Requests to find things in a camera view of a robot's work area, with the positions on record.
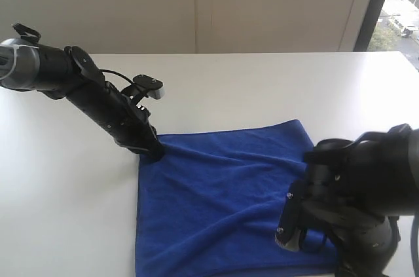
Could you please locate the blue microfiber towel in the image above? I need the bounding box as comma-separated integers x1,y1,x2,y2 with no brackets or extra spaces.
135,119,336,276

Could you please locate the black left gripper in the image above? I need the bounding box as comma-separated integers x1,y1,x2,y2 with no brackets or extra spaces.
66,81,165,162

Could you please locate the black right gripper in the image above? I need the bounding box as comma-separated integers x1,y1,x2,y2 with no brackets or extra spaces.
302,198,401,276

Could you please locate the dark window frame post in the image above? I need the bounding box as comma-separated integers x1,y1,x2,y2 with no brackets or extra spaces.
353,0,385,52

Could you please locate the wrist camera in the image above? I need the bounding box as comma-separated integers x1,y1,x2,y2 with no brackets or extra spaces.
275,180,306,252
122,74,164,103

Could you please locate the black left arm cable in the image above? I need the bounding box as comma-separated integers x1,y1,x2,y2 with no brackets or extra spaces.
11,22,42,44

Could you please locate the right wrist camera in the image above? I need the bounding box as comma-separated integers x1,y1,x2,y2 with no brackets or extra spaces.
275,180,306,252

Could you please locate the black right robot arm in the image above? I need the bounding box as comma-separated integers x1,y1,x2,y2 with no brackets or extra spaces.
302,124,418,276

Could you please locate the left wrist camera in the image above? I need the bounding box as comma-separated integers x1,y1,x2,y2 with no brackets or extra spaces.
122,74,164,103

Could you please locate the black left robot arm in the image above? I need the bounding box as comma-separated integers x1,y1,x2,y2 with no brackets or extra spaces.
1,39,164,161

